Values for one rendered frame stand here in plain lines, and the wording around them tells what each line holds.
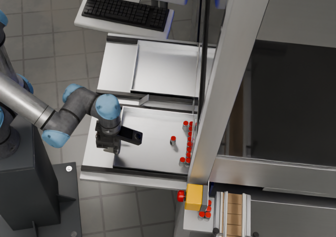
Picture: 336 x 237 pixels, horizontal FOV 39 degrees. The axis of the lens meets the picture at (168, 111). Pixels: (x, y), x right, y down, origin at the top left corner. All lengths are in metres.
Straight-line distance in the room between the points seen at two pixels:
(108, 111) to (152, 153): 0.41
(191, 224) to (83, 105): 0.59
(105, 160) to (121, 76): 0.39
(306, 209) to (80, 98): 0.95
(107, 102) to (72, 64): 1.68
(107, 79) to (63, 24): 1.41
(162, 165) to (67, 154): 1.12
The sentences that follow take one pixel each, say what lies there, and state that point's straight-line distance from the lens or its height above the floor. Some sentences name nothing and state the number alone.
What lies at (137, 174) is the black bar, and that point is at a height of 0.90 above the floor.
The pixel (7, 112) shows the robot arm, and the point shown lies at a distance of 1.89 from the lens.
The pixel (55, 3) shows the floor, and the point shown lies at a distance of 3.53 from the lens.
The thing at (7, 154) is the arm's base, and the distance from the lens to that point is 2.01.
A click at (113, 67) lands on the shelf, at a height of 0.88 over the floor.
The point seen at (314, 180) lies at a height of 1.12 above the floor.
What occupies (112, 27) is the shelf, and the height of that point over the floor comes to 0.80.
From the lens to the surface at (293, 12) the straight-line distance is 0.96.
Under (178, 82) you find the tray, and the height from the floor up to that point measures 0.88.
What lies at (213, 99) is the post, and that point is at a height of 1.55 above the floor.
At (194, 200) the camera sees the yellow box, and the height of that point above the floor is 1.03.
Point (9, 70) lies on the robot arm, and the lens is 1.78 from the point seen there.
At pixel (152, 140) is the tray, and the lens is 1.89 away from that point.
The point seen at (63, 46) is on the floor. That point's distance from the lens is 3.28.
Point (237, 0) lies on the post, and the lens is 0.93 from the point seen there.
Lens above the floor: 2.57
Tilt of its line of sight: 60 degrees down
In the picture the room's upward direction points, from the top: 6 degrees clockwise
